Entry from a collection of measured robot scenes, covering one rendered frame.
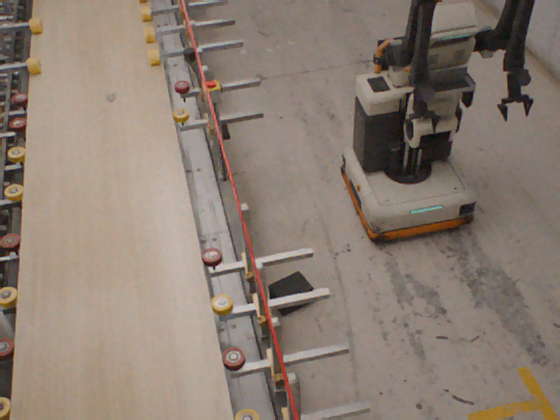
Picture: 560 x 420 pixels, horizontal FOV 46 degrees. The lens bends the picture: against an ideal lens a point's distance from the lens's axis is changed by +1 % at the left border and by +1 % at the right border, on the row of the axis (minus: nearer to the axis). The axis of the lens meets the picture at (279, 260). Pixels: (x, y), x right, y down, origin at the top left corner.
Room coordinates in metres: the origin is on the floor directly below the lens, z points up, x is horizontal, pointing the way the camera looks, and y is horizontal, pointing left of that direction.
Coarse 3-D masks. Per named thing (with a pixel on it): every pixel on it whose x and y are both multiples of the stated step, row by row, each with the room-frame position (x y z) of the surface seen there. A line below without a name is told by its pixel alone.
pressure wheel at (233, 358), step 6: (228, 348) 1.33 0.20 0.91; (234, 348) 1.33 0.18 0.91; (240, 348) 1.32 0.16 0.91; (228, 354) 1.30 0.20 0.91; (234, 354) 1.30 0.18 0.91; (240, 354) 1.30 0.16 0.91; (222, 360) 1.28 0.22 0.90; (228, 360) 1.28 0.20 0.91; (234, 360) 1.28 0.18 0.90; (240, 360) 1.27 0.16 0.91; (228, 366) 1.26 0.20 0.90; (234, 366) 1.25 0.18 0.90; (240, 366) 1.26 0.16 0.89
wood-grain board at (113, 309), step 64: (64, 0) 4.06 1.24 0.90; (128, 0) 4.01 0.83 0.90; (64, 64) 3.30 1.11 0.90; (128, 64) 3.26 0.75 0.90; (64, 128) 2.71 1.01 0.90; (128, 128) 2.67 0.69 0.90; (64, 192) 2.23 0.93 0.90; (128, 192) 2.20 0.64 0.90; (64, 256) 1.84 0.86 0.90; (128, 256) 1.81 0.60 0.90; (192, 256) 1.79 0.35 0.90; (64, 320) 1.51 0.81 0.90; (128, 320) 1.49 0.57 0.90; (192, 320) 1.47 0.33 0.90; (64, 384) 1.23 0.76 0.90; (128, 384) 1.21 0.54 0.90; (192, 384) 1.20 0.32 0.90
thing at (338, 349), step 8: (336, 344) 1.37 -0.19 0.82; (344, 344) 1.37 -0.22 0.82; (304, 352) 1.35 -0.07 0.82; (312, 352) 1.34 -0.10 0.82; (320, 352) 1.34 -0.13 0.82; (328, 352) 1.34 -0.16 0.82; (336, 352) 1.34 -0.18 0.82; (344, 352) 1.35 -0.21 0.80; (264, 360) 1.32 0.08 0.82; (288, 360) 1.32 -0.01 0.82; (296, 360) 1.32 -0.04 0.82; (304, 360) 1.32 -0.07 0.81; (312, 360) 1.33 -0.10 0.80; (248, 368) 1.29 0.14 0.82; (256, 368) 1.29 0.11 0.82; (264, 368) 1.30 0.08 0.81; (232, 376) 1.27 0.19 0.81; (240, 376) 1.28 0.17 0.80
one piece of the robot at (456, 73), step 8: (432, 72) 2.68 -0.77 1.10; (440, 72) 2.68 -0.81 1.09; (448, 72) 2.69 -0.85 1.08; (456, 72) 2.70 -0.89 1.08; (464, 72) 2.70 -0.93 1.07; (432, 80) 2.68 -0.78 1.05; (440, 80) 2.68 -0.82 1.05; (448, 80) 2.69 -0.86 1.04; (456, 80) 2.68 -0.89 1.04; (464, 80) 2.68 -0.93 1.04; (472, 80) 2.67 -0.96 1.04; (432, 88) 2.63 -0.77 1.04; (440, 88) 2.63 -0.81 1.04; (448, 88) 2.62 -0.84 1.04; (456, 88) 2.62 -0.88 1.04; (464, 88) 2.61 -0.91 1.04; (472, 88) 2.62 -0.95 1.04; (464, 96) 2.71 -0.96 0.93; (472, 96) 2.64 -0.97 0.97; (464, 104) 2.69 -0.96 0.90
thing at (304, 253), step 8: (304, 248) 1.87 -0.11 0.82; (272, 256) 1.84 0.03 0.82; (280, 256) 1.83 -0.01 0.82; (288, 256) 1.83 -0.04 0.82; (296, 256) 1.83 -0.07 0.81; (304, 256) 1.84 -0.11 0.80; (312, 256) 1.84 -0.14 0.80; (224, 264) 1.81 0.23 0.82; (232, 264) 1.81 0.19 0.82; (240, 264) 1.80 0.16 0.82; (264, 264) 1.81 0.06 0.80; (272, 264) 1.81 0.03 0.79; (216, 272) 1.77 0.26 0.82; (224, 272) 1.78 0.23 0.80; (232, 272) 1.78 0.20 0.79
